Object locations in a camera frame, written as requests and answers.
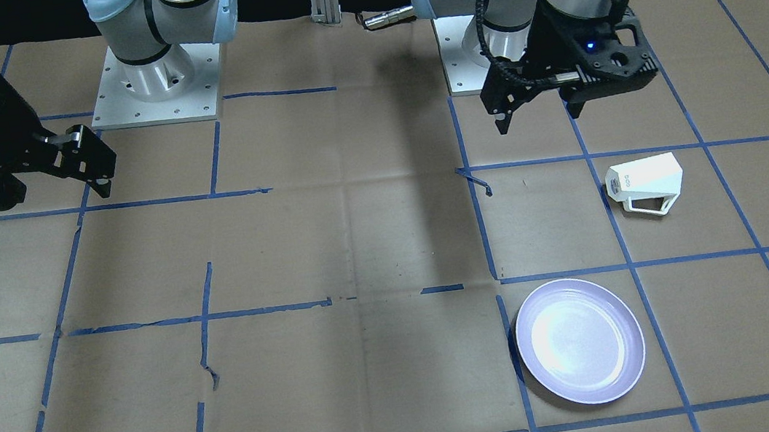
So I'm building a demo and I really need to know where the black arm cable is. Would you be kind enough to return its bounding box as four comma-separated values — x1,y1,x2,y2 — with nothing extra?
472,0,532,87

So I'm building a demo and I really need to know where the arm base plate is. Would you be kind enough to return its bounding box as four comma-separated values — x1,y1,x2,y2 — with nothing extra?
433,4,567,100
91,43,224,130

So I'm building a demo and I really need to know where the lilac round plate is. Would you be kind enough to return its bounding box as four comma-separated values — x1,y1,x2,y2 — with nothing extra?
513,278,647,405

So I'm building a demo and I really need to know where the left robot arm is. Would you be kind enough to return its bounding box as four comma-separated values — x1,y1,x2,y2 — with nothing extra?
411,0,659,135

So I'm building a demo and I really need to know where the white faceted cup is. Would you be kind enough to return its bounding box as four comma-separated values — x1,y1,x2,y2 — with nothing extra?
603,153,684,216

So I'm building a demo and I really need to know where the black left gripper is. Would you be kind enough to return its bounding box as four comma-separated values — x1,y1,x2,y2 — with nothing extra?
529,0,659,119

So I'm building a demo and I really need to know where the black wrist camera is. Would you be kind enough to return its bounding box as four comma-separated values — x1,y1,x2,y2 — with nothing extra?
480,59,560,135

